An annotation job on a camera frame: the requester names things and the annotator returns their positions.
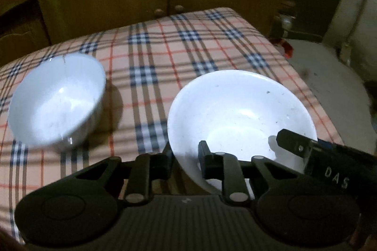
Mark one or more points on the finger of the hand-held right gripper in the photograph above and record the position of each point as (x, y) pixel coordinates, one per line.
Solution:
(291, 142)

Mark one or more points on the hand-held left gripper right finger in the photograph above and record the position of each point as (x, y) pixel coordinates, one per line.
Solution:
(206, 164)

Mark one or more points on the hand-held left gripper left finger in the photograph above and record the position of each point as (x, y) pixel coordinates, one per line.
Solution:
(165, 164)

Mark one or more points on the small white bowl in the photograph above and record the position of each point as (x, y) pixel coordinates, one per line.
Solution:
(235, 109)

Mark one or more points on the large pale blue bowl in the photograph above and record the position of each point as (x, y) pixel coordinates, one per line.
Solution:
(56, 100)

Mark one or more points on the plaid tablecloth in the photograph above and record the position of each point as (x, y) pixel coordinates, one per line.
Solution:
(153, 56)

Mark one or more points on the dark green door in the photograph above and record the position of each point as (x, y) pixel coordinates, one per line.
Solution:
(318, 9)

